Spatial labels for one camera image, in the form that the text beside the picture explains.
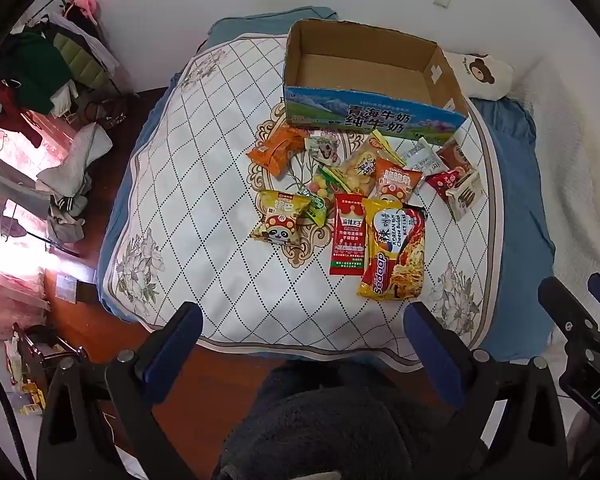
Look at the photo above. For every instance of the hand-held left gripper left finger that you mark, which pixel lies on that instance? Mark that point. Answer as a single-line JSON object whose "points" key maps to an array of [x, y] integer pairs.
{"points": [[177, 340]]}

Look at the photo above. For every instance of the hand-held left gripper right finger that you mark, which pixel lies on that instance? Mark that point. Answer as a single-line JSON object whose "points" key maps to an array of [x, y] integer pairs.
{"points": [[430, 340]]}

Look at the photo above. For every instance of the yellow instant noodle packet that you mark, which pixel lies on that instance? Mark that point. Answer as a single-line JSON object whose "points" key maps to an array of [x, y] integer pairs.
{"points": [[390, 260]]}

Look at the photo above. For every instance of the long red snack packet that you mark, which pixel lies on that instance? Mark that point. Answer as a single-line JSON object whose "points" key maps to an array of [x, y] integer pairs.
{"points": [[349, 240]]}

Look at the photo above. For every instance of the white chocolate stick box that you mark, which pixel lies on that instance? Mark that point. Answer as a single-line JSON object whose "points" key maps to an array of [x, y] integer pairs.
{"points": [[465, 195]]}

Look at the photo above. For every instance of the yellow panda snack packet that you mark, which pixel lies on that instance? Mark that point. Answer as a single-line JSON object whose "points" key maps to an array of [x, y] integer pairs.
{"points": [[280, 215]]}

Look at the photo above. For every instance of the orange mushroom snack packet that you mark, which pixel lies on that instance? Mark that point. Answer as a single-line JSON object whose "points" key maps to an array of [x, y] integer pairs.
{"points": [[397, 180]]}

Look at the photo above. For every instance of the grey printed snack packet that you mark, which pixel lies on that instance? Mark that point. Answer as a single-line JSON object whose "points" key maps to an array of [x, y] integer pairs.
{"points": [[422, 157]]}

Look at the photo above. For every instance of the brown snack packet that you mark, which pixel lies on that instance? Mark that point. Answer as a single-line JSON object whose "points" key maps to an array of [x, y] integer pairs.
{"points": [[455, 155]]}

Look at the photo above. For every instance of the clear yellow chips bag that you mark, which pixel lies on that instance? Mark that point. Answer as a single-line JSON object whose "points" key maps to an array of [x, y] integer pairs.
{"points": [[362, 167]]}

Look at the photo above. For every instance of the cardboard box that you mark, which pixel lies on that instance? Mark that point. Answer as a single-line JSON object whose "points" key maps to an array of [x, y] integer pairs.
{"points": [[360, 72]]}

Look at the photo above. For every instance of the blue bedsheet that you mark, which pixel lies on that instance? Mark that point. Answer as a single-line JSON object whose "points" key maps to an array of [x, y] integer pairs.
{"points": [[520, 210]]}

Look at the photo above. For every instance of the white knitted blanket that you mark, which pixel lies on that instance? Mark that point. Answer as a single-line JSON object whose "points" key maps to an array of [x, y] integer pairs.
{"points": [[570, 185]]}

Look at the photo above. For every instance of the white quilted floral mat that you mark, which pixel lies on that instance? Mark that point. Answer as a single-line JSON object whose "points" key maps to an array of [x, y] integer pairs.
{"points": [[205, 210]]}

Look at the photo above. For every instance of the person's dark fleece pants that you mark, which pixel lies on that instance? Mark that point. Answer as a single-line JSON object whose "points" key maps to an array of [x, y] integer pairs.
{"points": [[320, 425]]}

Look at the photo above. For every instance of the clutter of yellow packets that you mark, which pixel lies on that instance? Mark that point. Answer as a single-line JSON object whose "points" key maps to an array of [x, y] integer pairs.
{"points": [[27, 390]]}

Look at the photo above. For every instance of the small red snack packet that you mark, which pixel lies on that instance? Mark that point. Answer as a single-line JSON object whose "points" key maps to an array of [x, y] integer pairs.
{"points": [[442, 178]]}

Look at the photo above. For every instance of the dark striped garment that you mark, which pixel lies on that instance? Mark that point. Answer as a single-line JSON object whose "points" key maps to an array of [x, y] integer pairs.
{"points": [[67, 217]]}

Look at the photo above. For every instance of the small green snack packet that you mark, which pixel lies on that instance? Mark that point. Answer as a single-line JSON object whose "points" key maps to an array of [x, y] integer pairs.
{"points": [[319, 210]]}

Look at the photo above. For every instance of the small white cartoon packet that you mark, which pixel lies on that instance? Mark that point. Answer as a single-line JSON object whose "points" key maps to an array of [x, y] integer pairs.
{"points": [[324, 149]]}

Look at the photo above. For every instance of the white bear pillow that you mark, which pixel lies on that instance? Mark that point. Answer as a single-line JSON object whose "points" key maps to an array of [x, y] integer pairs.
{"points": [[485, 75]]}

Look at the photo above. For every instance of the dark green garment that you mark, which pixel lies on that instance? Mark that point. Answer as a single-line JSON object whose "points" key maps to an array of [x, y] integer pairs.
{"points": [[35, 75]]}

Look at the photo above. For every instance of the olive puffer jacket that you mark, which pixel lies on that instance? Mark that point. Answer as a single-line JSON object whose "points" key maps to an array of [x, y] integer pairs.
{"points": [[80, 55]]}

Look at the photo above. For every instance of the blue pillow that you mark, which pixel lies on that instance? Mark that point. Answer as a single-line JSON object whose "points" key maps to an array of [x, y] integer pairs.
{"points": [[260, 22]]}

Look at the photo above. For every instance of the pink plush toy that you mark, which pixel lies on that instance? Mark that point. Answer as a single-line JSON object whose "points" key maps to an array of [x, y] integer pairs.
{"points": [[82, 2]]}

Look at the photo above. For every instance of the white wall switch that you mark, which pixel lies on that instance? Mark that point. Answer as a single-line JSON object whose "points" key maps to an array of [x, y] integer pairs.
{"points": [[442, 0]]}

